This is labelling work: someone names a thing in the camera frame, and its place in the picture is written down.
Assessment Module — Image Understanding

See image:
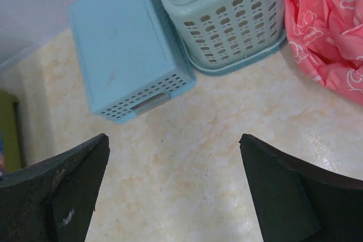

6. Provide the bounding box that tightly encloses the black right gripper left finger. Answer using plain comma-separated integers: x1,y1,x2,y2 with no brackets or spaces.
1,134,110,241

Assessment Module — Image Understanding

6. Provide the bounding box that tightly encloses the red plastic bag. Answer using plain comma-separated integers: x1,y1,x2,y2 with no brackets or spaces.
284,0,362,104

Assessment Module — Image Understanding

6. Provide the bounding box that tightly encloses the olive green tub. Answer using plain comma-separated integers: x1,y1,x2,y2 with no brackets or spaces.
1,90,25,176

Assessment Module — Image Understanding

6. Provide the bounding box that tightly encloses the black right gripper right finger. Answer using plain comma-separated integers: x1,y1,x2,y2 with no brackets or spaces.
239,134,362,241

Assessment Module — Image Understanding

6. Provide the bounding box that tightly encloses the pale green perforated basket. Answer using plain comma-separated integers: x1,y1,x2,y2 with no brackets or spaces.
161,0,286,76

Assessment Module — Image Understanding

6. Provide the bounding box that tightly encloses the light blue perforated bin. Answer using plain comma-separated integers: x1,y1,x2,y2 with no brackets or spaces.
69,0,196,124

